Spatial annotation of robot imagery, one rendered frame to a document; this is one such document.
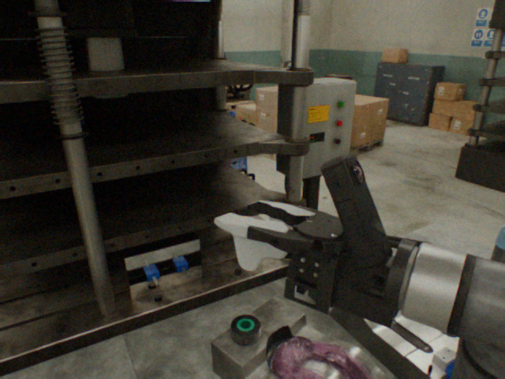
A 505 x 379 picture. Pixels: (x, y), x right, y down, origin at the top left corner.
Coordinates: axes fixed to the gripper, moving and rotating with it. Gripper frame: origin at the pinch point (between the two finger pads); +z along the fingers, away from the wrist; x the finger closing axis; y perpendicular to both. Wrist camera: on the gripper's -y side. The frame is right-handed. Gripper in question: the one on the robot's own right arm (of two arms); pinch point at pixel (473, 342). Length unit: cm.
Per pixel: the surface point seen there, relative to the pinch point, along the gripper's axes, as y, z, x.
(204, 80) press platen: -82, -60, -39
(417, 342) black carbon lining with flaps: -9.0, 2.6, -10.4
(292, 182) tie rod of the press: -73, -22, -8
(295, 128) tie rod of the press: -73, -43, -8
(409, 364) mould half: -5.1, 3.1, -17.7
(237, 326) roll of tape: -33, -4, -53
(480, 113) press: -208, 9, 352
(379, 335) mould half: -15.8, 2.5, -17.7
